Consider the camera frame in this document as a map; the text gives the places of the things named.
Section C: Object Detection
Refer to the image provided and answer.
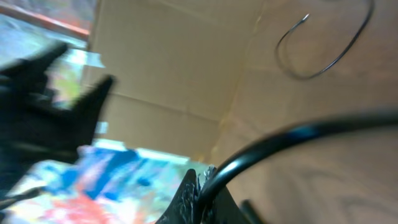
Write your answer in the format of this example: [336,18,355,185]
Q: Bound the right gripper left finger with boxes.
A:
[155,169,198,224]

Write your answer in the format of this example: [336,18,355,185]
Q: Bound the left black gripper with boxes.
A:
[1,42,114,190]

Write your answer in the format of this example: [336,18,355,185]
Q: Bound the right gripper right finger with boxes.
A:
[201,187,248,224]

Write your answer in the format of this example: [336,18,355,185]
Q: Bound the black usb cable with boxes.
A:
[195,108,398,212]
[274,0,376,80]

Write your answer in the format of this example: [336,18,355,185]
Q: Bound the cardboard box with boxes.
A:
[83,0,264,161]

